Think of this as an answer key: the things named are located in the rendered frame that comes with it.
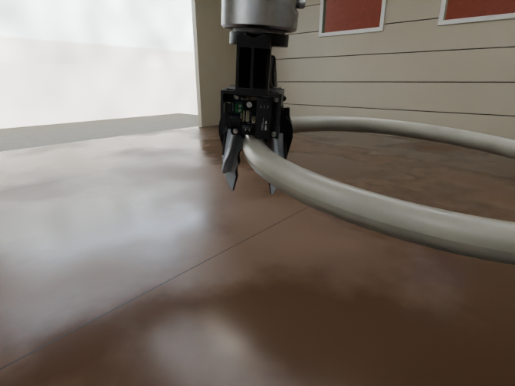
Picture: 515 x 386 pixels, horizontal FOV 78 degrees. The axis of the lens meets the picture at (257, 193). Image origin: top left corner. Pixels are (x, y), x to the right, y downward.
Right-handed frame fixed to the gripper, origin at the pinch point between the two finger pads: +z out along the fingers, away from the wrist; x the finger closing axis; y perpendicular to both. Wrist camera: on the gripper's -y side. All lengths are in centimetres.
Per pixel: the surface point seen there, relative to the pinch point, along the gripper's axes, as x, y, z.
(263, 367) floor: 3, -39, 89
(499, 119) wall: 330, -513, 57
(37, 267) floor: -132, -90, 101
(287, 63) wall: -21, -750, 1
